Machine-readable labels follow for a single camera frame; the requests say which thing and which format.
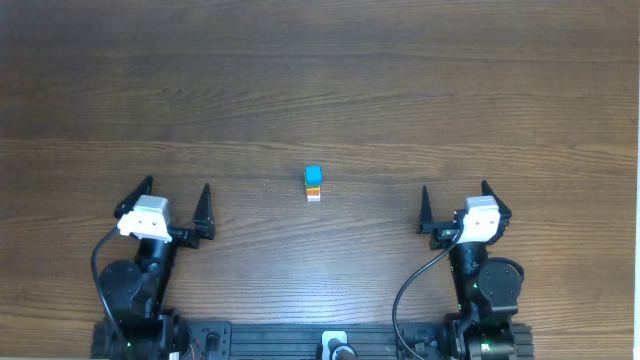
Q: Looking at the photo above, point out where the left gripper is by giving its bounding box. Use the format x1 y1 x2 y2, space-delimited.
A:
113 174 217 250

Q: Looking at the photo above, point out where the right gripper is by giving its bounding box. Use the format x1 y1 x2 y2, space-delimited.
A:
416 179 513 251

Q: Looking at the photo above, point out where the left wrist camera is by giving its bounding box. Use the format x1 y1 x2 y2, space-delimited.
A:
116 194 174 244

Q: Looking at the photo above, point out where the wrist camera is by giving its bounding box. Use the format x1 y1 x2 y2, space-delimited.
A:
453 195 502 245
116 194 174 244

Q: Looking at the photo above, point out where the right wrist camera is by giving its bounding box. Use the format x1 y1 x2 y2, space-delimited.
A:
453 195 502 245

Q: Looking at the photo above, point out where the mounting rail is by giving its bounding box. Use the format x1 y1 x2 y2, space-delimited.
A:
92 320 535 360

